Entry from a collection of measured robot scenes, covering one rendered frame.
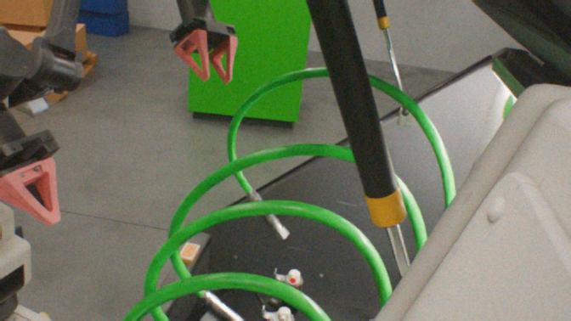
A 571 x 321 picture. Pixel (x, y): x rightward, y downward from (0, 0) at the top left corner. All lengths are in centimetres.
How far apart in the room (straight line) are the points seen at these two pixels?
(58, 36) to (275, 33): 286
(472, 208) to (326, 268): 89
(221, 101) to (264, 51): 57
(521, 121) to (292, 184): 81
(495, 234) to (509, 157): 4
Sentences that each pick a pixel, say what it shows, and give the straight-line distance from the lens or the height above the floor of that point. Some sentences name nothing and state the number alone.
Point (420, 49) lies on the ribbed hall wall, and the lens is 725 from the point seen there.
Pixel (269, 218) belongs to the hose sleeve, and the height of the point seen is 116.
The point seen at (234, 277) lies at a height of 132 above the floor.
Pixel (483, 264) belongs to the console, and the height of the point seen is 150.
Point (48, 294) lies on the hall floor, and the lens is 244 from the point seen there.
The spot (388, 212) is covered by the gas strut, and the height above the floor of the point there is 146.
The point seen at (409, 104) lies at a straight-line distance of 61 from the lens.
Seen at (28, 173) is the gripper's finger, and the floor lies 129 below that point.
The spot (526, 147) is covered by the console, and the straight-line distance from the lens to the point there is 20.
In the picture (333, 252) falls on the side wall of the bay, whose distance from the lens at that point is 106.
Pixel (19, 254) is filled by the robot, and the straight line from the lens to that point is 137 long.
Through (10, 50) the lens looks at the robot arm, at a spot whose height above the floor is 143.
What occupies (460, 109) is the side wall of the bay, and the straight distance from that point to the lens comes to 92.
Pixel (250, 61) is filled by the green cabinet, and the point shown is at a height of 57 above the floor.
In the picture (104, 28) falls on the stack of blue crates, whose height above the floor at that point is 10.
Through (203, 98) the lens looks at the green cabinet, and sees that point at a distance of 412.
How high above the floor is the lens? 159
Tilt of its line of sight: 26 degrees down
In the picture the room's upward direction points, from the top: 7 degrees clockwise
